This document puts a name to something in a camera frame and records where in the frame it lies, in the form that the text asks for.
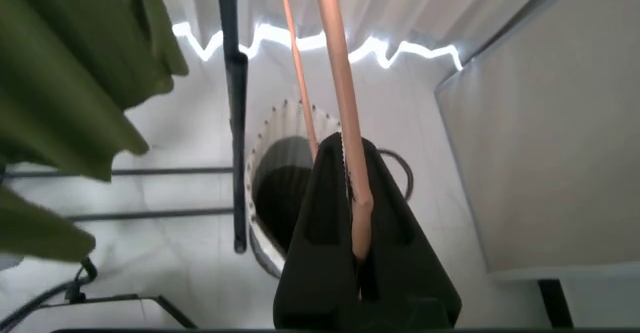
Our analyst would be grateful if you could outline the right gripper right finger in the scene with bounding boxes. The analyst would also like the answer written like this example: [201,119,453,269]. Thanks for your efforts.
[357,137,462,330]

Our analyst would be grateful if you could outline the pink clothes hanger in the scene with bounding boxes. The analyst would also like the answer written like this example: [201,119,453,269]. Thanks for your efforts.
[276,0,375,263]

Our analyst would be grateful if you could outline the black cable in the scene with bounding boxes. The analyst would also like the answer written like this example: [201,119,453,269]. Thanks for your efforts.
[0,256,99,332]

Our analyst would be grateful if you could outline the white laundry basket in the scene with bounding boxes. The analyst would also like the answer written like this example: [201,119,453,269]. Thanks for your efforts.
[243,99,415,280]

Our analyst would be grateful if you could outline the black clothes rack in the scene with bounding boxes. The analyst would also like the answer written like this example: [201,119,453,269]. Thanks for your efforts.
[0,0,250,254]

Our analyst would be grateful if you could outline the green printed shirt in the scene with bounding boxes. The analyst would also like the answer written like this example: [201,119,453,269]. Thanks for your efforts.
[0,0,190,263]

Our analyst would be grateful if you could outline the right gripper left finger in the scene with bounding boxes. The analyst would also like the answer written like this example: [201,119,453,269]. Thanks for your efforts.
[273,132,360,330]

